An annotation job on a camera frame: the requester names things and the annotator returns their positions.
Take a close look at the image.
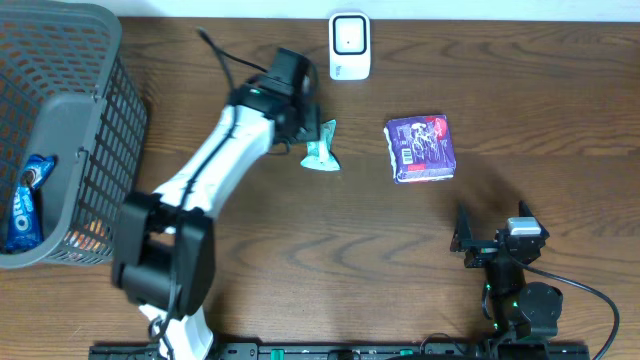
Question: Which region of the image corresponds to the purple Carefree pad pack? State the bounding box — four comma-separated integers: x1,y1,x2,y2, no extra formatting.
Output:
383,114,457,184

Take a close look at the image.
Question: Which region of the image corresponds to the grey plastic basket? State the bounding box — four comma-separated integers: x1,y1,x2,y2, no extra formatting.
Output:
1,1,149,269

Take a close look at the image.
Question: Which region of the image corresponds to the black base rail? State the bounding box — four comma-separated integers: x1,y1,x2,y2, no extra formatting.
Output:
87,343,589,360

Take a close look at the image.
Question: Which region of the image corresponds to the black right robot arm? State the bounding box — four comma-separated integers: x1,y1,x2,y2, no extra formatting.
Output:
450,201,563,340

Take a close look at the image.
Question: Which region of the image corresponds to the green wet wipes pack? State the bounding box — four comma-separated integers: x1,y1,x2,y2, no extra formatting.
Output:
300,119,341,172

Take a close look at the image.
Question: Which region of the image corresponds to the blue Oreo cookie pack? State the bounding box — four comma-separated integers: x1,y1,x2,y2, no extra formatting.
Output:
5,154,55,253

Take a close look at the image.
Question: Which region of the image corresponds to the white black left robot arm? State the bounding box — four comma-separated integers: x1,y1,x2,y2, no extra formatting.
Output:
112,81,320,359

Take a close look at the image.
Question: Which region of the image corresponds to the white barcode scanner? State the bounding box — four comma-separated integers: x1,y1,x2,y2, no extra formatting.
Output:
328,12,372,81

